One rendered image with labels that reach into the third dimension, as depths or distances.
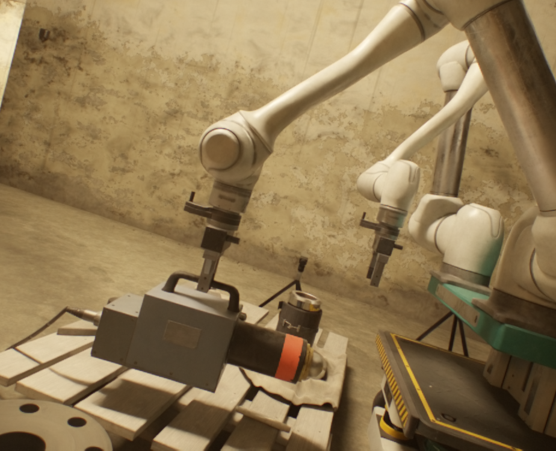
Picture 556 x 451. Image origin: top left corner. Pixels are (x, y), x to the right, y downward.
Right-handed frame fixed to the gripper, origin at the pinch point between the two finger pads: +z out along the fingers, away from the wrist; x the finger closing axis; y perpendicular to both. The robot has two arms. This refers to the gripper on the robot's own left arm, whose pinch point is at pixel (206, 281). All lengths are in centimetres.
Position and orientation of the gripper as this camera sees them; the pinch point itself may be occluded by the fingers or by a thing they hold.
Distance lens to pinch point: 104.7
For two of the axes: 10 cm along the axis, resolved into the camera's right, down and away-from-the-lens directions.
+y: 9.6, 2.8, -0.2
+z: -2.8, 9.6, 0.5
